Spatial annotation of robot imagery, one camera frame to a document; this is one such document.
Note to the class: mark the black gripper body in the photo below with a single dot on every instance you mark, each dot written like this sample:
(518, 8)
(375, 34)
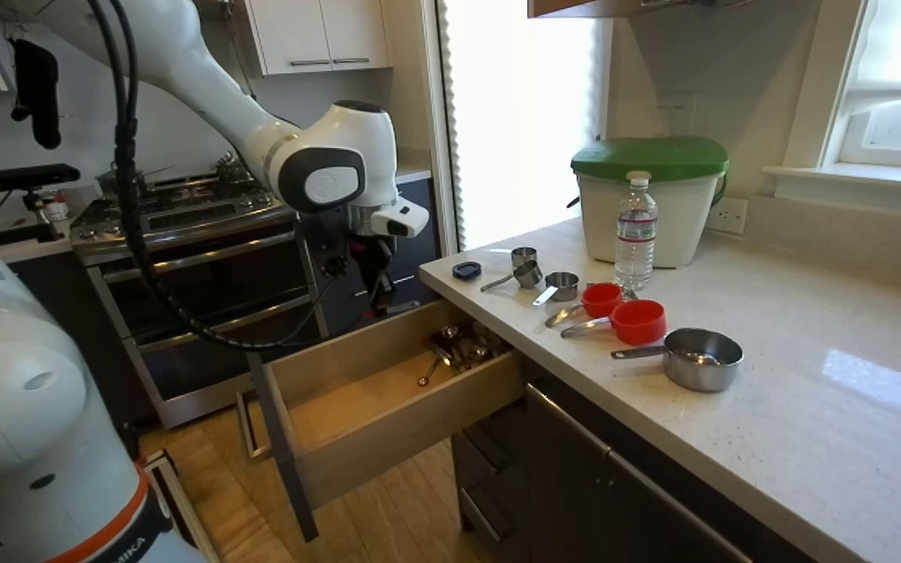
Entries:
(375, 257)

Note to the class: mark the metal spoon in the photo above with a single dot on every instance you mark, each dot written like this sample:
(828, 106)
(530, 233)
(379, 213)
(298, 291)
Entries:
(379, 303)

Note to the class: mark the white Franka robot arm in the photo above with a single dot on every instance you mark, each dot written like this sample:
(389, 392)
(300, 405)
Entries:
(189, 64)

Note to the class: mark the dark loose measuring spoon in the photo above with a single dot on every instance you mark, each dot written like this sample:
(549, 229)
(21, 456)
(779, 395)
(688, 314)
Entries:
(431, 368)

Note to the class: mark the open wooden drawer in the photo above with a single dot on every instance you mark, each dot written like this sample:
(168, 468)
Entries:
(389, 410)

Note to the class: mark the small black round object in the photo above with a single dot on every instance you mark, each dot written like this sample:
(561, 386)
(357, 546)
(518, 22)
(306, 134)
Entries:
(468, 271)

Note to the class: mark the pile of metal utensils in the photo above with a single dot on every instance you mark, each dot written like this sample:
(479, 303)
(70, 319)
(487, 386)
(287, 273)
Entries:
(471, 342)

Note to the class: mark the tiny steel measuring cup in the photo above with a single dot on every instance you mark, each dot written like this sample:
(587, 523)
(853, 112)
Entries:
(527, 271)

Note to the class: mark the stainless steel oven range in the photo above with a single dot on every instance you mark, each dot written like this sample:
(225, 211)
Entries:
(219, 302)

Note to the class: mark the small steel measuring cup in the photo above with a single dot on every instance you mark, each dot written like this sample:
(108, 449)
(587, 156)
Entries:
(561, 285)

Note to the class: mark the bright glass door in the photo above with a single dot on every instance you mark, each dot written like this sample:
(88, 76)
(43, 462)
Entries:
(518, 113)

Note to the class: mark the small red measuring cup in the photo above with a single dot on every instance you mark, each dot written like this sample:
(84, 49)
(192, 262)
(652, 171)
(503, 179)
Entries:
(602, 299)

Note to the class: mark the clear plastic water bottle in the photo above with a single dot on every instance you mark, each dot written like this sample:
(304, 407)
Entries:
(636, 235)

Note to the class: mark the large red measuring cup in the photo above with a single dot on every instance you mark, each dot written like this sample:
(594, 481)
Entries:
(639, 319)

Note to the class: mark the white bin with green lid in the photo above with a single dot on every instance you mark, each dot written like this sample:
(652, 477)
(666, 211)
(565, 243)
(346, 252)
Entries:
(648, 199)

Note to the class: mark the dark counter base cabinet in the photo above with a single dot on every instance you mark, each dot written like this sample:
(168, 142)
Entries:
(576, 490)

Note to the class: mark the large steel measuring cup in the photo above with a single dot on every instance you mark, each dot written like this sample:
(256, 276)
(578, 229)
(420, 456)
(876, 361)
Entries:
(702, 361)

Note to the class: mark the black hanging oven mitt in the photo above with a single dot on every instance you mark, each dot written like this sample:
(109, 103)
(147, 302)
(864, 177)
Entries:
(35, 96)

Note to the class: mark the white framed window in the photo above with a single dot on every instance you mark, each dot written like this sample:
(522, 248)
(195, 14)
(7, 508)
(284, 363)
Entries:
(897, 96)

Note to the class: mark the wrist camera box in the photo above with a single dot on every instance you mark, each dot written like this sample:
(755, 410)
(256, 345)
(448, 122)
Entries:
(401, 221)

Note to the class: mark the white wall cabinet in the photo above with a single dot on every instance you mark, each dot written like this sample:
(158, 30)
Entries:
(312, 32)

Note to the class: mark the white wall outlet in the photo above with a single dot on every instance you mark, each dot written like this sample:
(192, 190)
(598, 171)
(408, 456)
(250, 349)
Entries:
(728, 213)

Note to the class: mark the black camera on stand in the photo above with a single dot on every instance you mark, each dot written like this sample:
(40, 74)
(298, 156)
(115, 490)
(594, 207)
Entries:
(21, 177)

